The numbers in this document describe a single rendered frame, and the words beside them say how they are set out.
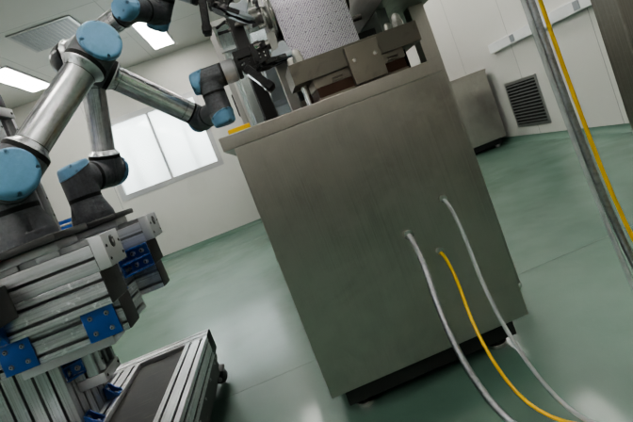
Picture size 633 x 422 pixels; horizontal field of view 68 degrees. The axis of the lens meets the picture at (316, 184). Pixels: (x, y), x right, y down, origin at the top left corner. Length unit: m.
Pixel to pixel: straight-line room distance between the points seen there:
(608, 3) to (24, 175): 1.28
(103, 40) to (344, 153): 0.72
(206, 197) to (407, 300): 5.96
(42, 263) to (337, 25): 1.11
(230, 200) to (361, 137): 5.90
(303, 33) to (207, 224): 5.80
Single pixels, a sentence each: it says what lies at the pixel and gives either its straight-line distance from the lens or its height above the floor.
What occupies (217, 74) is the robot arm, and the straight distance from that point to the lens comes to 1.56.
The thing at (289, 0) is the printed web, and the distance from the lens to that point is 1.65.
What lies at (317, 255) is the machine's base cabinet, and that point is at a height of 0.50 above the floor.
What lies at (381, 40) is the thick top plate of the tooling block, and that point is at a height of 1.01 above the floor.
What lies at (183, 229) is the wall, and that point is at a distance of 7.29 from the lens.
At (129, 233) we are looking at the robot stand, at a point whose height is 0.73.
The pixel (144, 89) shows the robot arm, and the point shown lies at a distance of 1.60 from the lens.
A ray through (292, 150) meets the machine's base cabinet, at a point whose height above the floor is 0.80.
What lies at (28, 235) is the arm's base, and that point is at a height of 0.83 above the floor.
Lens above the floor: 0.79
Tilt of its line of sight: 4 degrees down
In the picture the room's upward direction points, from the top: 21 degrees counter-clockwise
